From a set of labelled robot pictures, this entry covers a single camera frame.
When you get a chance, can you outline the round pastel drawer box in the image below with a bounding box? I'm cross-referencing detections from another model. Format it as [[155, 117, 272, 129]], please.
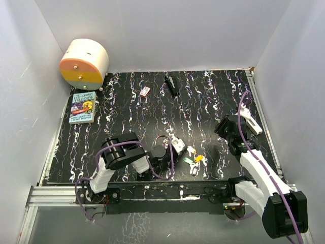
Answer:
[[59, 38, 109, 91]]

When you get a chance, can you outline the yellow key tag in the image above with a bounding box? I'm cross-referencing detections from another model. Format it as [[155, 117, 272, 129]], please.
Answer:
[[187, 146, 197, 156]]

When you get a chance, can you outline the aluminium frame rail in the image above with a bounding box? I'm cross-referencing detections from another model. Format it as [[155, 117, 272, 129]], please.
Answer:
[[16, 184, 314, 244]]

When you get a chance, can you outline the metal keyring with keys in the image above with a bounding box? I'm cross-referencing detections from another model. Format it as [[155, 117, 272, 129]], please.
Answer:
[[154, 135, 169, 147]]

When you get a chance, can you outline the small red white box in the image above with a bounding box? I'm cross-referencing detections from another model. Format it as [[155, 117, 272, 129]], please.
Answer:
[[140, 86, 151, 98]]

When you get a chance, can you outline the black stapler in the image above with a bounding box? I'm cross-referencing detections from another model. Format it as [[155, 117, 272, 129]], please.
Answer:
[[165, 76, 179, 98]]

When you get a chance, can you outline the white key tag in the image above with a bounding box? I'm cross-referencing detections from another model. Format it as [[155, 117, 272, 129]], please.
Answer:
[[190, 164, 199, 176]]

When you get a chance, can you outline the white grey eraser block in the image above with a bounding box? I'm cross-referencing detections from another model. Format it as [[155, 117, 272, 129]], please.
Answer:
[[247, 118, 263, 136]]

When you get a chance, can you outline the green key tag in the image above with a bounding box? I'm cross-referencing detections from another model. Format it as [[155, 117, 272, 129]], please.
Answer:
[[183, 158, 193, 164]]

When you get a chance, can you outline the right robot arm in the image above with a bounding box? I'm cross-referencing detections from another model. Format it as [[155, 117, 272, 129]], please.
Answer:
[[214, 114, 308, 243]]

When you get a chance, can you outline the orange key tag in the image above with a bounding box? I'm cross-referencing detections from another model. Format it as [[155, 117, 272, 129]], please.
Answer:
[[194, 155, 204, 163]]

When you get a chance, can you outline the blue treehouse paperback book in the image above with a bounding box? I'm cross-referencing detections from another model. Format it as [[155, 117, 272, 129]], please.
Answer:
[[69, 91, 96, 125]]

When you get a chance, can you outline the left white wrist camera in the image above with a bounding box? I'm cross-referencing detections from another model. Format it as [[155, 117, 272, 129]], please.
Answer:
[[171, 136, 187, 155]]

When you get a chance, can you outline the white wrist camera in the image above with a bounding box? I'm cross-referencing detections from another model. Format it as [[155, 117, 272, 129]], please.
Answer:
[[240, 105, 251, 119], [171, 136, 187, 155]]

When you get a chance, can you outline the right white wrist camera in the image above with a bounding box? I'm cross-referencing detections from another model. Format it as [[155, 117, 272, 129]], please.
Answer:
[[240, 105, 251, 119]]

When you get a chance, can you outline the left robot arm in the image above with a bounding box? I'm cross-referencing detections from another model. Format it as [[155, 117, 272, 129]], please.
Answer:
[[87, 132, 186, 203]]

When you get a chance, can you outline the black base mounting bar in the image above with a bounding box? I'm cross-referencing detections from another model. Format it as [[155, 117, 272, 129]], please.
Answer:
[[75, 180, 248, 219]]

